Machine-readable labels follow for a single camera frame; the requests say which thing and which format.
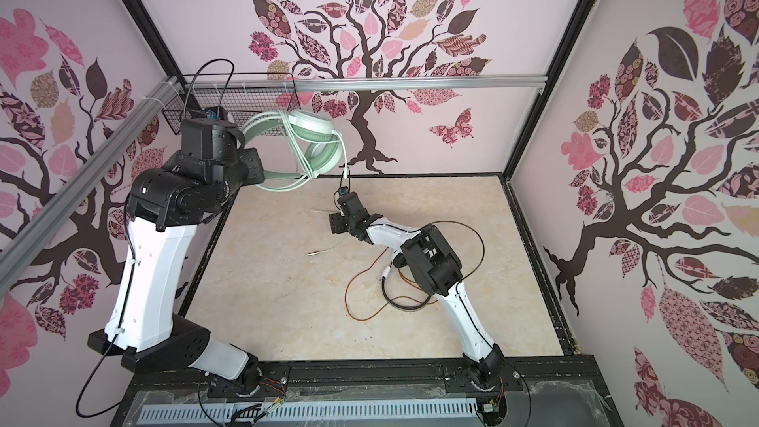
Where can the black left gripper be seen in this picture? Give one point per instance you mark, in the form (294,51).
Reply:
(249,156)

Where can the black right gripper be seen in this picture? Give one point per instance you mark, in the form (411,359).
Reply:
(336,220)

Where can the mint green headphones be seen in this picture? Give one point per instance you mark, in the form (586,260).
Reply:
(316,144)

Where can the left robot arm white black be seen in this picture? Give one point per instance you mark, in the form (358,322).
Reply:
(163,212)

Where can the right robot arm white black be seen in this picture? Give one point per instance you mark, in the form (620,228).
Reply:
(436,270)

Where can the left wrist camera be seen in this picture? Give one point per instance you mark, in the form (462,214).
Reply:
(216,113)

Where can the black wire mesh basket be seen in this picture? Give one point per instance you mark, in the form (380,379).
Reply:
(210,90)

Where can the rear aluminium rail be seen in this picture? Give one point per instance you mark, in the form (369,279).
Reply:
(393,83)

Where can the aluminium rail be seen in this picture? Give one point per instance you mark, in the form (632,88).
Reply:
(24,248)
(393,83)

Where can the white slotted cable duct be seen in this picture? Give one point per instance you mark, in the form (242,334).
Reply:
(382,412)

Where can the left aluminium rail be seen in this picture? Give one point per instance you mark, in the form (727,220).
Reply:
(24,248)

